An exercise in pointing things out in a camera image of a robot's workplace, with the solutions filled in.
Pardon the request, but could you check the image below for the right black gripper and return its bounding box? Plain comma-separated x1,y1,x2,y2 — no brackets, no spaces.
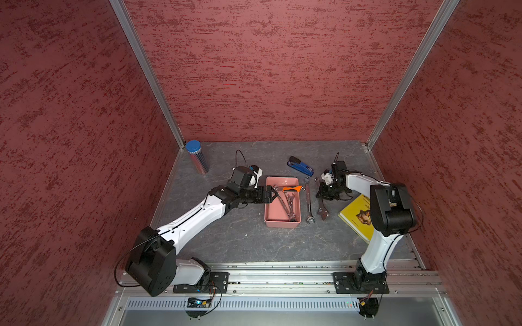
315,181,350,200

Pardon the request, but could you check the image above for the pink plastic storage box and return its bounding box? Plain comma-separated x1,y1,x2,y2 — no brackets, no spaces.
265,176,302,229

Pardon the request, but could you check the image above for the orange handled adjustable wrench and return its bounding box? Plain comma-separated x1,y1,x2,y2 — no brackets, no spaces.
273,186,303,194

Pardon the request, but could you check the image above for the long silver combination wrench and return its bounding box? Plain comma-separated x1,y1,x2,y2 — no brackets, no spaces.
303,177,315,225

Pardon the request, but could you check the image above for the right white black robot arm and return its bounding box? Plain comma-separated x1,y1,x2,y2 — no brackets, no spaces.
316,160,417,283

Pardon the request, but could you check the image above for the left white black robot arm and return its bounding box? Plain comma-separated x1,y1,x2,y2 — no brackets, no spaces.
125,166,278,297

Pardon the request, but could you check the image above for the silver wrench in box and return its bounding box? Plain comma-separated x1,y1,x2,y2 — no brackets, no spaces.
284,191,298,223

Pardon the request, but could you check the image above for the yellow book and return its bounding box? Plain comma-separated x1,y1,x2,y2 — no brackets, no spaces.
338,194,377,244

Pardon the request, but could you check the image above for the blue black stapler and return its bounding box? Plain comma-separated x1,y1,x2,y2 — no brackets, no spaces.
287,156,314,177

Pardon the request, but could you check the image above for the blue capped pencil tube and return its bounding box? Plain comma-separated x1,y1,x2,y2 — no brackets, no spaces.
185,140,209,175

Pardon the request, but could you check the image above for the right circuit board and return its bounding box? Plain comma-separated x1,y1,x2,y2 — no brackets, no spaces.
359,298,379,319

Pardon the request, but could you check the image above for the circuit board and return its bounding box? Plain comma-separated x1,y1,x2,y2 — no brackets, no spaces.
187,297,213,309
359,298,379,319

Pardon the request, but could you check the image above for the left circuit board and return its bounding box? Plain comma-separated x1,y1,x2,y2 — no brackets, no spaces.
187,297,213,309

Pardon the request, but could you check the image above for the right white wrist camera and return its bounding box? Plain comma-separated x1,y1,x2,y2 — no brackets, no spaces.
321,171,333,186

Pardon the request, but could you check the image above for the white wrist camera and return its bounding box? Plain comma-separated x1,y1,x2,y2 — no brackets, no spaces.
249,165,262,188
321,171,333,186

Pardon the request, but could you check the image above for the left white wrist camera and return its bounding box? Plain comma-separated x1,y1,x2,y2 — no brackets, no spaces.
249,165,262,188

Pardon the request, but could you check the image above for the aluminium front rail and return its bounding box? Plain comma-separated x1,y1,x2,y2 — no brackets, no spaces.
117,260,447,298

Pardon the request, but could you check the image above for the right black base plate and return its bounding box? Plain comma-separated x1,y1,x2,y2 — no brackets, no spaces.
333,272,390,296

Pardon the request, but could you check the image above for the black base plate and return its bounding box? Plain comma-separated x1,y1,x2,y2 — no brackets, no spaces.
173,272,230,294
333,272,390,296

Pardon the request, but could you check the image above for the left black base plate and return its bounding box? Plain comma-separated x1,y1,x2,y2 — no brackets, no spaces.
173,272,230,294

